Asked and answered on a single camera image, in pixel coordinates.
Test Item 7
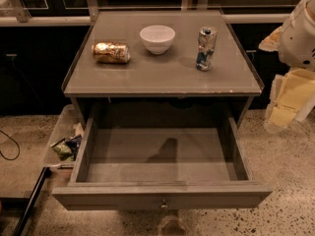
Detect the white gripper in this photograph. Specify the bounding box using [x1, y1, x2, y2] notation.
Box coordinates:
[258, 27, 315, 134]

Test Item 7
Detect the grey top drawer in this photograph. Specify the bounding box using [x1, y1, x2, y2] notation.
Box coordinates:
[51, 115, 273, 212]

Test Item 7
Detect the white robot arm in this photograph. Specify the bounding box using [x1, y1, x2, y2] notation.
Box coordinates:
[259, 0, 315, 134]

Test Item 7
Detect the grey drawer cabinet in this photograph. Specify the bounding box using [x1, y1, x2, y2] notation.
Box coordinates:
[61, 10, 265, 130]

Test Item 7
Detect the blue silver upright can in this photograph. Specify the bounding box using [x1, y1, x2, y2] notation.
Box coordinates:
[196, 27, 218, 72]

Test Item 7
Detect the white ceramic bowl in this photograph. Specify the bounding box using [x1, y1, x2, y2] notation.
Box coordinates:
[140, 25, 175, 55]

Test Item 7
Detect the gold crushed soda can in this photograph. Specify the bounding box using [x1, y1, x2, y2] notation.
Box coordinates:
[92, 41, 130, 64]

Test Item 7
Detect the dark blue snack bag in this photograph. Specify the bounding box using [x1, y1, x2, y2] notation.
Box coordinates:
[65, 135, 83, 159]

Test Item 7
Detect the clear plastic storage bin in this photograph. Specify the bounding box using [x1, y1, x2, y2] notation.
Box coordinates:
[43, 104, 84, 168]

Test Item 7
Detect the green snack bag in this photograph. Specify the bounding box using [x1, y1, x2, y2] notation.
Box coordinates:
[51, 139, 74, 161]

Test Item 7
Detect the metal window frame rail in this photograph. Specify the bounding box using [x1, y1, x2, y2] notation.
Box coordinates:
[1, 0, 300, 25]

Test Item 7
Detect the black floor cable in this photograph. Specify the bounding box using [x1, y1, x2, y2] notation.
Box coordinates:
[0, 130, 21, 161]

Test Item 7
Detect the black floor rail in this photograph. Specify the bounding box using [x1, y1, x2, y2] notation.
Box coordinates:
[12, 167, 51, 236]

